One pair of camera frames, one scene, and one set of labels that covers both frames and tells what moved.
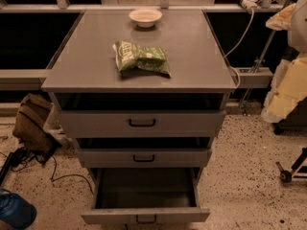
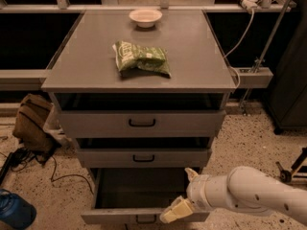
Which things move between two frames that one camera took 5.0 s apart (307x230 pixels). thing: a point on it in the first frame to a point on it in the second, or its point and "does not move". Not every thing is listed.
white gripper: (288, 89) to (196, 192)
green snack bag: (140, 58) does not move
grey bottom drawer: (145, 195) does not move
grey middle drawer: (144, 157) does not move
